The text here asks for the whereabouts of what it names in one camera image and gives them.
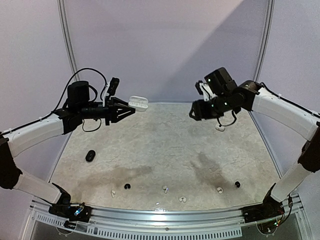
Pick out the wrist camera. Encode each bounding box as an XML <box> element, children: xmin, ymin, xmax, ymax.
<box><xmin>100</xmin><ymin>77</ymin><xmax>120</xmax><ymax>101</ymax></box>
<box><xmin>195</xmin><ymin>80</ymin><xmax>217</xmax><ymax>102</ymax></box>

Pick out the right aluminium frame post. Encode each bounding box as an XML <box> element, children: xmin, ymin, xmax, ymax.
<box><xmin>253</xmin><ymin>0</ymin><xmax>275</xmax><ymax>82</ymax></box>

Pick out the aluminium front rail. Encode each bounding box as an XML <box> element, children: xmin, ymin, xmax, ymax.
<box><xmin>21</xmin><ymin>194</ymin><xmax>313</xmax><ymax>240</ymax></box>

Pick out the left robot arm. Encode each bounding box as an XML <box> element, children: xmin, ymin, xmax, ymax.
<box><xmin>0</xmin><ymin>78</ymin><xmax>136</xmax><ymax>217</ymax></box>

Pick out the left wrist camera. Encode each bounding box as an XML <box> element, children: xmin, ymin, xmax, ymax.
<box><xmin>100</xmin><ymin>77</ymin><xmax>120</xmax><ymax>101</ymax></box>

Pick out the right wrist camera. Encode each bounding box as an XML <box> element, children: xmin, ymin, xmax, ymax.
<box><xmin>195</xmin><ymin>80</ymin><xmax>217</xmax><ymax>102</ymax></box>

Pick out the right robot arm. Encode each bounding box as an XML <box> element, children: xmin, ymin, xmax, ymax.
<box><xmin>189</xmin><ymin>67</ymin><xmax>320</xmax><ymax>218</ymax></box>

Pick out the black earbud left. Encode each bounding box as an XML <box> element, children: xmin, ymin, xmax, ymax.
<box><xmin>124</xmin><ymin>183</ymin><xmax>131</xmax><ymax>190</ymax></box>

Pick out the black oval charging case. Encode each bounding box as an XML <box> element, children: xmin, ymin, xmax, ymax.
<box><xmin>85</xmin><ymin>150</ymin><xmax>96</xmax><ymax>163</ymax></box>

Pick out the white round earbud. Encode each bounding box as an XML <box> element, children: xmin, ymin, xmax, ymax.
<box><xmin>179</xmin><ymin>196</ymin><xmax>187</xmax><ymax>203</ymax></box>
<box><xmin>216</xmin><ymin>187</ymin><xmax>223</xmax><ymax>194</ymax></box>

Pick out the white square charging case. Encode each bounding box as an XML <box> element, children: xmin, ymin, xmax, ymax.
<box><xmin>215</xmin><ymin>124</ymin><xmax>225</xmax><ymax>132</ymax></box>

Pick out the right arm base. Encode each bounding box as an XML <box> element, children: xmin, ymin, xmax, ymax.
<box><xmin>240</xmin><ymin>196</ymin><xmax>294</xmax><ymax>226</ymax></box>

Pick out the white round earbud front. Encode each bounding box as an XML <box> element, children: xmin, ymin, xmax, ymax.
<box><xmin>179</xmin><ymin>196</ymin><xmax>187</xmax><ymax>203</ymax></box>

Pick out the white oval charging case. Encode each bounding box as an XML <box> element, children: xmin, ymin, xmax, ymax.
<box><xmin>128</xmin><ymin>95</ymin><xmax>149</xmax><ymax>112</ymax></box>

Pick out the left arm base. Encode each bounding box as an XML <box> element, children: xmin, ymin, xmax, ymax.
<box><xmin>48</xmin><ymin>199</ymin><xmax>93</xmax><ymax>223</ymax></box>

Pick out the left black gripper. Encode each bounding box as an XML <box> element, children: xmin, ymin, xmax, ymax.
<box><xmin>78</xmin><ymin>97</ymin><xmax>136</xmax><ymax>125</ymax></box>

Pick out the left aluminium frame post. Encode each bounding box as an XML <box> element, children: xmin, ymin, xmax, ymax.
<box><xmin>57</xmin><ymin>0</ymin><xmax>78</xmax><ymax>74</ymax></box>

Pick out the aluminium frame post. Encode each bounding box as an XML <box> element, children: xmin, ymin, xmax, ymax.
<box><xmin>57</xmin><ymin>0</ymin><xmax>78</xmax><ymax>74</ymax></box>
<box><xmin>253</xmin><ymin>0</ymin><xmax>275</xmax><ymax>82</ymax></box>

